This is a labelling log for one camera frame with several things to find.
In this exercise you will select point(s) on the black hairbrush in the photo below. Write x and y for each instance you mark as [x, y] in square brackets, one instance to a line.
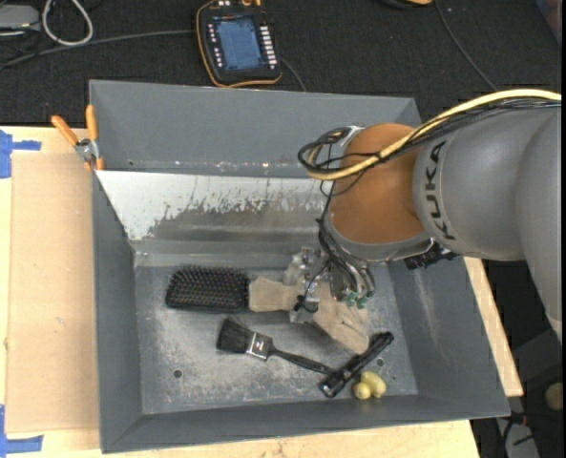
[206, 288]

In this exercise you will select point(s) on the grey metal bin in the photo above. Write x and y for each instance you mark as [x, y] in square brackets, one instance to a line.
[192, 351]

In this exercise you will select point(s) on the yellow-green toy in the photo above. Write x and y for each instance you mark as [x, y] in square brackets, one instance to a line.
[374, 383]

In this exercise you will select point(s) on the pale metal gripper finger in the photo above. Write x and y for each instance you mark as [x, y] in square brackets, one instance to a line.
[306, 314]
[294, 270]

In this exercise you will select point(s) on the black paintbrush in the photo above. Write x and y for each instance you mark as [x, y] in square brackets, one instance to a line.
[244, 340]

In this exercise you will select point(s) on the brown cardboard board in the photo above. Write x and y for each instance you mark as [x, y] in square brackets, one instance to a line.
[48, 279]

